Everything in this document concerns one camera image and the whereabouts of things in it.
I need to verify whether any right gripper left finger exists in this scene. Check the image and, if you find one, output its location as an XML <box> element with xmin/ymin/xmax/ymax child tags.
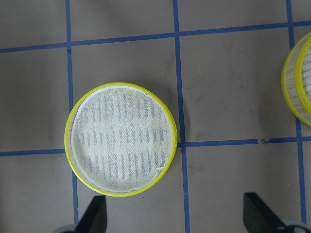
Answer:
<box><xmin>73</xmin><ymin>196</ymin><xmax>107</xmax><ymax>233</ymax></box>

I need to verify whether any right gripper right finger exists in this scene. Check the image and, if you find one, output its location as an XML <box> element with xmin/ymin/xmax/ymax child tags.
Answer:
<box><xmin>243</xmin><ymin>192</ymin><xmax>301</xmax><ymax>233</ymax></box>

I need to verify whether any yellow bamboo steamer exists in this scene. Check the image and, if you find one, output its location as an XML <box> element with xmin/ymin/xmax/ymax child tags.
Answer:
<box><xmin>64</xmin><ymin>82</ymin><xmax>178</xmax><ymax>197</ymax></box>
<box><xmin>281</xmin><ymin>33</ymin><xmax>311</xmax><ymax>126</ymax></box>

